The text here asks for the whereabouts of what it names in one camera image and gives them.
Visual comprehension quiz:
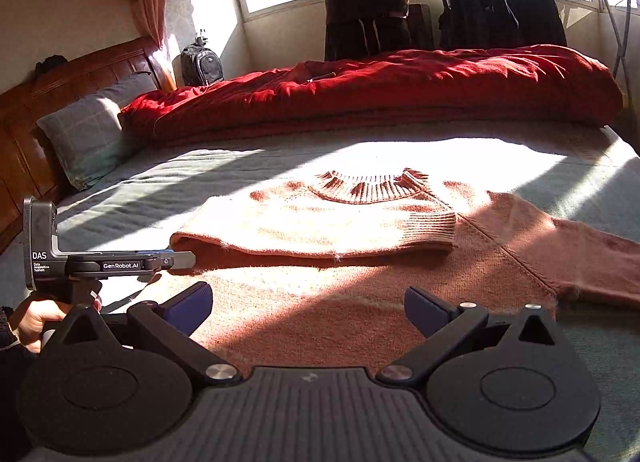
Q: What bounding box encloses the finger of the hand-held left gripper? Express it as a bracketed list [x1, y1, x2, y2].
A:
[160, 250, 197, 271]

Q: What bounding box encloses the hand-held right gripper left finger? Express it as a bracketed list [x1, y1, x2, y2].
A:
[60, 281, 245, 389]

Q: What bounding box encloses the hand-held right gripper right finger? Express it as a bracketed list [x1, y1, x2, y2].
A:
[375, 285, 558, 389]

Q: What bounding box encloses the pink knit sweater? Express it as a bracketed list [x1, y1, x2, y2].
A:
[169, 168, 640, 379]

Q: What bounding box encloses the metal clothes drying rack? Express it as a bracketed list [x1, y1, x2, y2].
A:
[422, 0, 634, 94]

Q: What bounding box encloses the person's left hand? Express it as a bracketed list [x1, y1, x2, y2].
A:
[7, 294, 104, 355]

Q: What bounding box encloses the bed with grey-green sheet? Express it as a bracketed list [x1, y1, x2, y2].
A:
[0, 124, 640, 462]

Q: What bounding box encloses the wooden headboard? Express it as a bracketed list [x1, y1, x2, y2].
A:
[0, 37, 177, 254]

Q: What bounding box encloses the grey plaid pillow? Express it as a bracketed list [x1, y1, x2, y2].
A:
[36, 71, 162, 192]

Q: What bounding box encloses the small dark cloth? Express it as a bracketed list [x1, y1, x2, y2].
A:
[35, 54, 69, 76]

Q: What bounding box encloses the grey backpack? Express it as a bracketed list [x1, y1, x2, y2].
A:
[180, 29, 225, 88]

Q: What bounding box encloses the red quilt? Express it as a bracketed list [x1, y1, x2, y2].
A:
[121, 44, 625, 144]

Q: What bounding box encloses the black jacket with round patch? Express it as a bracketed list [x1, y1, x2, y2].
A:
[439, 0, 489, 51]

